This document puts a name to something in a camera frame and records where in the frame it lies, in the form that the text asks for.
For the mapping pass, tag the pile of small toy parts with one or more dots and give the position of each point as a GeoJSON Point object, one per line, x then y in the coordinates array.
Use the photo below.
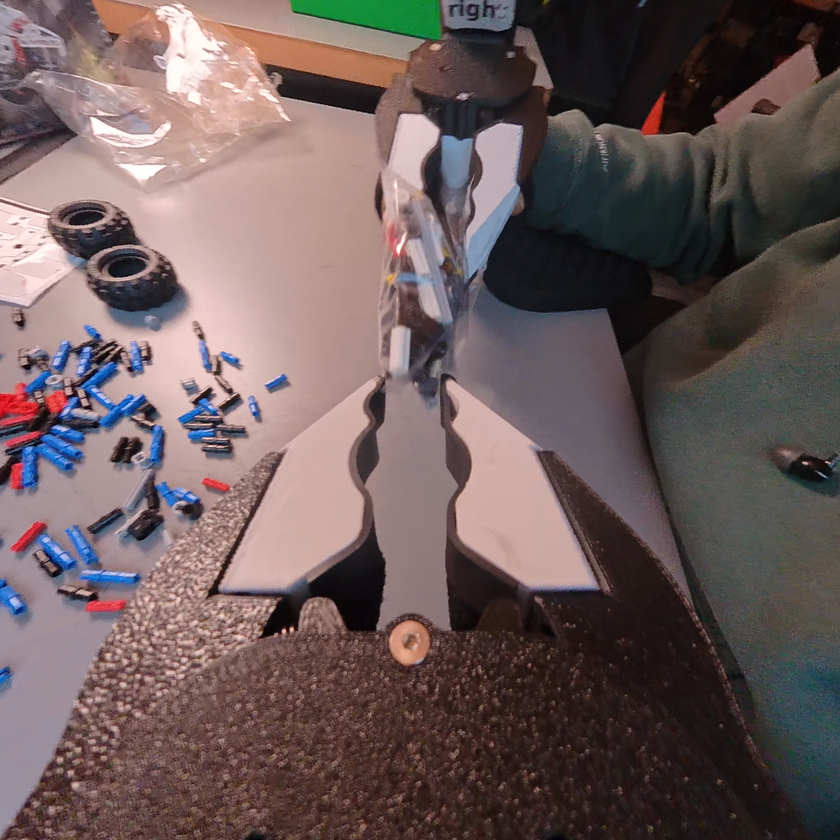
{"type": "Point", "coordinates": [92, 433]}

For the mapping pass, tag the crumpled empty plastic bag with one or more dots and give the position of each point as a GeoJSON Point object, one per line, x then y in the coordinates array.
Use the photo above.
{"type": "Point", "coordinates": [145, 92]}

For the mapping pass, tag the white sticker sheet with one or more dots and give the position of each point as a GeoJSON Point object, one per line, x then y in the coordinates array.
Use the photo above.
{"type": "Point", "coordinates": [26, 256]}

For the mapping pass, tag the grey desk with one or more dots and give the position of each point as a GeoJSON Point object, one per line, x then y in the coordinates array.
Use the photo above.
{"type": "Point", "coordinates": [315, 236]}

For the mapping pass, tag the person's right forearm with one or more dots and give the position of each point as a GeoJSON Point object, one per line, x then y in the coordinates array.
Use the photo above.
{"type": "Point", "coordinates": [683, 184]}

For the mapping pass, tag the black toy tire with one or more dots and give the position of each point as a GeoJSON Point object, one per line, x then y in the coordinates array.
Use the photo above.
{"type": "Point", "coordinates": [66, 236]}
{"type": "Point", "coordinates": [105, 289]}

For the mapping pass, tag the green plastic bin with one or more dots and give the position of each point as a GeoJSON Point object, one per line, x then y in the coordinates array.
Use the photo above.
{"type": "Point", "coordinates": [368, 13]}

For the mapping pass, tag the light wooden table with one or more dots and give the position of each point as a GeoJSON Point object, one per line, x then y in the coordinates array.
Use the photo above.
{"type": "Point", "coordinates": [263, 40]}

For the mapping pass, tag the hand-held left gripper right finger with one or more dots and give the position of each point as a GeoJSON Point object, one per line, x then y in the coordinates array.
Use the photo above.
{"type": "Point", "coordinates": [525, 512]}

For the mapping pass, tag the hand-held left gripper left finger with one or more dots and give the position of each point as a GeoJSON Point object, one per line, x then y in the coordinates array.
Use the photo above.
{"type": "Point", "coordinates": [302, 519]}

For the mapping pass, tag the clear plastic bag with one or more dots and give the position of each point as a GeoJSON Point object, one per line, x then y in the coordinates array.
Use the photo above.
{"type": "Point", "coordinates": [420, 276]}

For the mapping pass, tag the black toy set box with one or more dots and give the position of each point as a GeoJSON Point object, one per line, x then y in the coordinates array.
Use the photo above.
{"type": "Point", "coordinates": [33, 53]}

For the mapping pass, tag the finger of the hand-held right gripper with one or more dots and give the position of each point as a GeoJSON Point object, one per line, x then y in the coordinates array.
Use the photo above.
{"type": "Point", "coordinates": [414, 171]}
{"type": "Point", "coordinates": [496, 184]}

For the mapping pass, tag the black chair armrest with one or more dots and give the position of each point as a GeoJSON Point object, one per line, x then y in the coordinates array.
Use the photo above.
{"type": "Point", "coordinates": [565, 269]}

